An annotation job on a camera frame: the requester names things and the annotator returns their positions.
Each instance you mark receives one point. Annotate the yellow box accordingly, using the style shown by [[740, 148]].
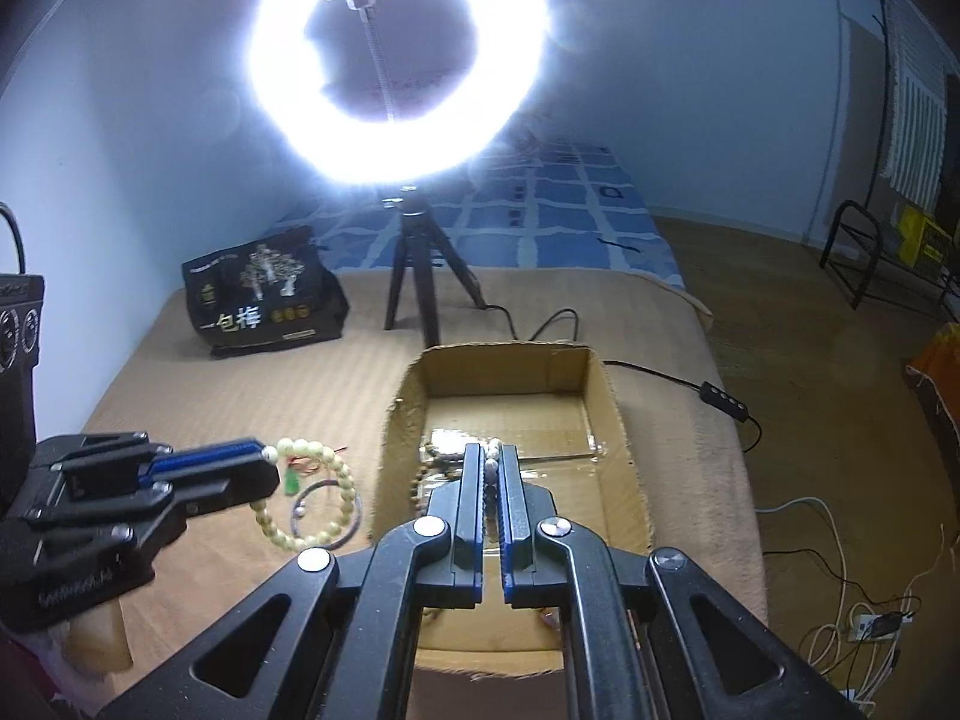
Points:
[[919, 236]]

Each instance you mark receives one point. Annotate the black metal rack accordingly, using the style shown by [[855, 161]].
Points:
[[851, 240]]

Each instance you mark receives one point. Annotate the white woven wall hanging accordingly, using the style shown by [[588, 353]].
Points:
[[915, 105]]

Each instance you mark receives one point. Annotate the black printed bag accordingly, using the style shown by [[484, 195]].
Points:
[[262, 292]]

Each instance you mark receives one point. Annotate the person's left hand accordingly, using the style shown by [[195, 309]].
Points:
[[94, 637]]

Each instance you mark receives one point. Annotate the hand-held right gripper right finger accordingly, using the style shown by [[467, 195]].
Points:
[[511, 517]]

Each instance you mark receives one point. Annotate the black tripod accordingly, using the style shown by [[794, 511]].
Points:
[[411, 255]]

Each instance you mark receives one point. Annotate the orange bag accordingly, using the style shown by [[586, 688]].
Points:
[[937, 375]]

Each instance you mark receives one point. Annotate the cardboard box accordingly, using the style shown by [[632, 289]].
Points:
[[510, 390]]

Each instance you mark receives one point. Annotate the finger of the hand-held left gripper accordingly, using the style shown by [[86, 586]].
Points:
[[210, 457], [232, 487]]

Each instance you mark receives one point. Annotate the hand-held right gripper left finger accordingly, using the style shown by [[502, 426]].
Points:
[[475, 510]]

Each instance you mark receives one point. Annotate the gooseneck phone holder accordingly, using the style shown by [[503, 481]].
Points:
[[379, 52]]

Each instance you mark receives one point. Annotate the blue checked bed sheet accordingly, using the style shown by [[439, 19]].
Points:
[[570, 217]]

